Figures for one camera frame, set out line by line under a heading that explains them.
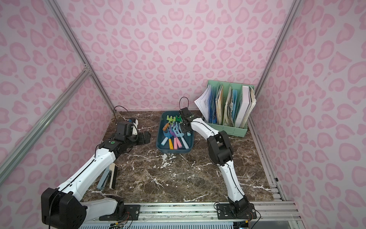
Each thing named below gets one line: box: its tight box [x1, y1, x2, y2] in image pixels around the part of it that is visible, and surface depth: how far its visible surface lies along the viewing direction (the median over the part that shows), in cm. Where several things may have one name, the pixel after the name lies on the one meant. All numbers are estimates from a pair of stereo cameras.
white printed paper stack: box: [194, 83, 211, 122], surface depth 97 cm
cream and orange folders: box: [214, 85, 224, 125], surface depth 97 cm
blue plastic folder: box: [208, 84, 218, 124], surface depth 103 cm
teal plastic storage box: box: [155, 111, 195, 154], surface depth 99 cm
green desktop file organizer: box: [206, 80, 255, 138], surface depth 100 cm
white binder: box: [235, 85, 252, 129], surface depth 96 cm
